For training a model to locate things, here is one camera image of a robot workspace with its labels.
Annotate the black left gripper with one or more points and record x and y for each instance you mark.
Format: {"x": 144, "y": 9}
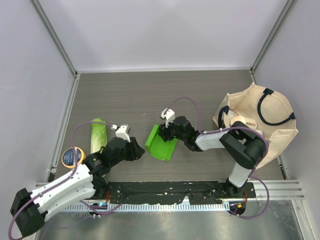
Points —
{"x": 136, "y": 150}

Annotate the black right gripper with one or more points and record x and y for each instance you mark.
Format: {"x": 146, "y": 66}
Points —
{"x": 164, "y": 131}

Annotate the green paper box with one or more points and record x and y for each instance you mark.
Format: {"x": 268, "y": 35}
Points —
{"x": 157, "y": 147}

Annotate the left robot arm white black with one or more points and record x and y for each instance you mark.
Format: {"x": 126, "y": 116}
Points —
{"x": 31, "y": 209}

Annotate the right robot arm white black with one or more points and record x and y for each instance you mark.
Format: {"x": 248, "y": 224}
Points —
{"x": 245, "y": 145}

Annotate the napa cabbage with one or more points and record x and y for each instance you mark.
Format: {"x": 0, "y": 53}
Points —
{"x": 98, "y": 141}

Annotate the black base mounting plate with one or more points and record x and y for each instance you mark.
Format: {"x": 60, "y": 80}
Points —
{"x": 171, "y": 192}

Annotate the beige cap bottle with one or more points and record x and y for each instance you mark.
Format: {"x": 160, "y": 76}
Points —
{"x": 238, "y": 119}

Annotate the round blue yellow tin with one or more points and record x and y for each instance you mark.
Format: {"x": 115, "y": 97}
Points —
{"x": 69, "y": 155}

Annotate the beige canvas tote bag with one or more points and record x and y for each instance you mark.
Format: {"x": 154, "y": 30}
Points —
{"x": 264, "y": 110}

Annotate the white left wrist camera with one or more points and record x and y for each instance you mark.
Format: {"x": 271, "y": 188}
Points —
{"x": 122, "y": 131}

